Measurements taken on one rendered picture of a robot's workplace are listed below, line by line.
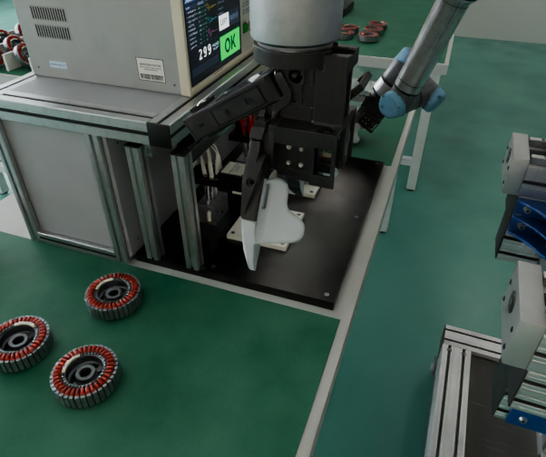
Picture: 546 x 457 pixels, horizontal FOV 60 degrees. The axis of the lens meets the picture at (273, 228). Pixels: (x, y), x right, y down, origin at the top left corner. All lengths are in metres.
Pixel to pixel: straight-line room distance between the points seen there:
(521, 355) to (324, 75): 0.51
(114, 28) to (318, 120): 0.68
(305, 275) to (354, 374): 0.86
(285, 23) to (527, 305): 0.52
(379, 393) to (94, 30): 1.43
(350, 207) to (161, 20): 0.64
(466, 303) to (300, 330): 1.35
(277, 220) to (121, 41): 0.68
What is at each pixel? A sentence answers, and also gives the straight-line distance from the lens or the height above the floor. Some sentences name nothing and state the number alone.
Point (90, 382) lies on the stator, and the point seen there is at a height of 0.77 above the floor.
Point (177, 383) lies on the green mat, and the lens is 0.89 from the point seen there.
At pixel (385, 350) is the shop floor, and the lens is 1.93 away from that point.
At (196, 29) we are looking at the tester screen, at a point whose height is 1.23.
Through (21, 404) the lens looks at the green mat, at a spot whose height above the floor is 0.75.
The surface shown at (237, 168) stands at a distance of 1.11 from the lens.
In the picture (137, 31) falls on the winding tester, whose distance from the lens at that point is 1.00.
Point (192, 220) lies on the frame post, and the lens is 0.97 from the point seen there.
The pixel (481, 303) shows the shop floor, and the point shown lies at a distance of 2.24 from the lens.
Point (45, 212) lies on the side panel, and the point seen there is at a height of 0.84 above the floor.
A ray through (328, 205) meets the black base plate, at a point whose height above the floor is 0.77.
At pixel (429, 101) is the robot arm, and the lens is 1.47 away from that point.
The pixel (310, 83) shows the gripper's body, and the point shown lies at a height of 1.32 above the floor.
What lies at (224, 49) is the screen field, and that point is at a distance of 1.11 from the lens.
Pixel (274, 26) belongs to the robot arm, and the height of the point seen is 1.37.
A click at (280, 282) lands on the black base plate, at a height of 0.77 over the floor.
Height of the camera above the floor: 1.46
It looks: 36 degrees down
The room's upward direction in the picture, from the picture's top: straight up
